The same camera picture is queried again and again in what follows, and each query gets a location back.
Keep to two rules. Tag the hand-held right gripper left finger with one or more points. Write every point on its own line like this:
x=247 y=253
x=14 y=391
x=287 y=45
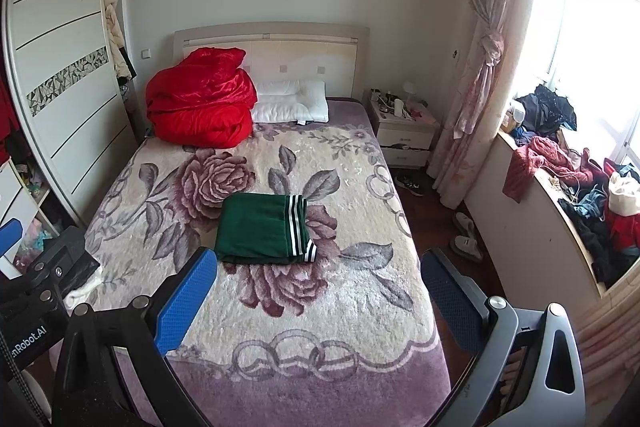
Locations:
x=185 y=302

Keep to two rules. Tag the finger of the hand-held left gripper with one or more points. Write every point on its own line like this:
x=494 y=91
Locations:
x=55 y=257
x=9 y=239

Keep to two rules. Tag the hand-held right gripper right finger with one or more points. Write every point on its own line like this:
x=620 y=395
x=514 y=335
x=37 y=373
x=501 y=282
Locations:
x=450 y=302

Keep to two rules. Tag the green varsity jacket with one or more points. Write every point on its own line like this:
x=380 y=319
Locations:
x=250 y=227

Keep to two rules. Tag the red hanging clothes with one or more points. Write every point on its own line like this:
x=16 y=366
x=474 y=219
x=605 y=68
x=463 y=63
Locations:
x=7 y=117

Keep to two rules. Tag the dark clothes pile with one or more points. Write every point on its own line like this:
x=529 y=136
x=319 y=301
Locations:
x=595 y=247

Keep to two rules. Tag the black plastic bag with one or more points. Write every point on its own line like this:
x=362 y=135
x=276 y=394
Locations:
x=90 y=269

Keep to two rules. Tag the white cloth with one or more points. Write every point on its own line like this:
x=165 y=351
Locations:
x=85 y=293

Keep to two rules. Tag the white slipper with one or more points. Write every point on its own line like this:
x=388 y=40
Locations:
x=464 y=224
x=466 y=248

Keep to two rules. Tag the white window cabinet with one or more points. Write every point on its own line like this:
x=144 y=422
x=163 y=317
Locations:
x=525 y=232

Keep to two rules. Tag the dark sneaker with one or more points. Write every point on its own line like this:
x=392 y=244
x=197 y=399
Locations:
x=410 y=185

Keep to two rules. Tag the floral plush blanket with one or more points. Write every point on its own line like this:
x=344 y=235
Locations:
x=325 y=307

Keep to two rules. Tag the loose floral curtain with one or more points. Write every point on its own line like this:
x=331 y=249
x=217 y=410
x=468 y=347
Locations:
x=610 y=332

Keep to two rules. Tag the red knit garment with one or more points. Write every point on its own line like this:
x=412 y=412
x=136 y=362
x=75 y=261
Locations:
x=530 y=157

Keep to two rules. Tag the white nightstand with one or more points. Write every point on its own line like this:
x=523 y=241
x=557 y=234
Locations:
x=405 y=137

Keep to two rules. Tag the red jacket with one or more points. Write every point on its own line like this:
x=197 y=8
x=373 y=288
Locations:
x=627 y=232

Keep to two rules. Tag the red duvet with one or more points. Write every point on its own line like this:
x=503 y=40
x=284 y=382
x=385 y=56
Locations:
x=200 y=102

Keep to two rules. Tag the small white lamp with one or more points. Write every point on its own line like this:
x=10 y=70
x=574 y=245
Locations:
x=410 y=91

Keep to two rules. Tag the white sliding wardrobe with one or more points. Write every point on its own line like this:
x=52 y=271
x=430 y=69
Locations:
x=65 y=32

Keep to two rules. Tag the black garment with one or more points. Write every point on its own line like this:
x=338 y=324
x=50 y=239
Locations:
x=547 y=109

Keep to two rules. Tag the tied floral curtain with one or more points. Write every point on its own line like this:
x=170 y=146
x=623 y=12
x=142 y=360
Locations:
x=480 y=82

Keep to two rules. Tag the white pillow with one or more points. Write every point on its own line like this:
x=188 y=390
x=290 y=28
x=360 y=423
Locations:
x=290 y=104

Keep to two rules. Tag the hanging cream coat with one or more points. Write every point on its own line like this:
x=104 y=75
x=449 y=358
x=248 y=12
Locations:
x=117 y=42

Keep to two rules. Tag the cream bed headboard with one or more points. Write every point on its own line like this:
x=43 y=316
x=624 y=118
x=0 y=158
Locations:
x=300 y=57

